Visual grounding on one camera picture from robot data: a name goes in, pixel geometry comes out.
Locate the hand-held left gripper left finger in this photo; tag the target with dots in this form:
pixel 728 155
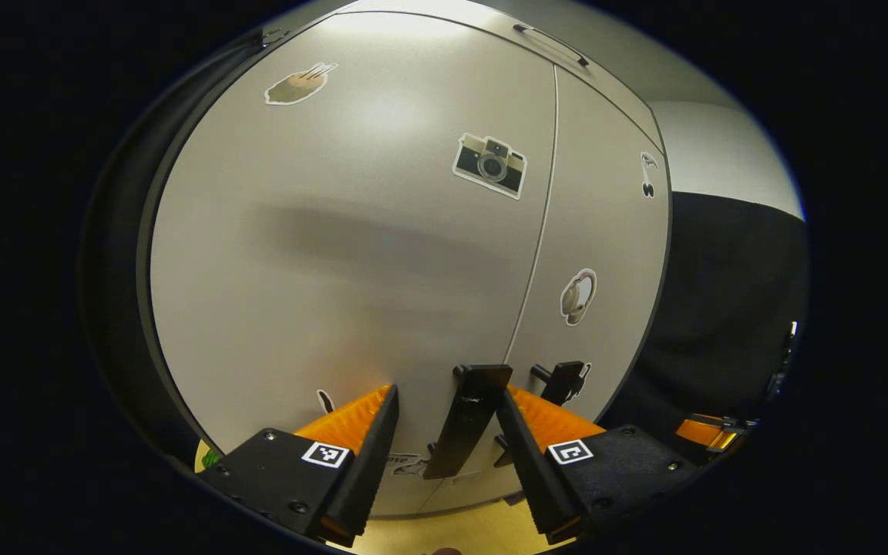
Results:
pixel 371 462

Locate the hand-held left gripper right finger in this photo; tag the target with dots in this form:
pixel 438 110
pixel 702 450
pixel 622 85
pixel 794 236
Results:
pixel 529 470

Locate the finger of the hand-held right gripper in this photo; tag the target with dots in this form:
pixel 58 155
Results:
pixel 710 432

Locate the white door with headphone sticker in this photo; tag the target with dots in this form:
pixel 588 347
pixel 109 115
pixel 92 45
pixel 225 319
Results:
pixel 606 231

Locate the white shoe cabinet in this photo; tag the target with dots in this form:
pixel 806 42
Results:
pixel 629 102

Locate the white cabinet drawer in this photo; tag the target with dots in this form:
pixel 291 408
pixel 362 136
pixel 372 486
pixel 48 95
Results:
pixel 482 23

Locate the black backdrop cloth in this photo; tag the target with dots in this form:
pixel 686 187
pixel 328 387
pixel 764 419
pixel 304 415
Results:
pixel 721 308

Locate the small green object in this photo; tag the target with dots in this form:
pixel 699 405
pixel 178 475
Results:
pixel 210 459

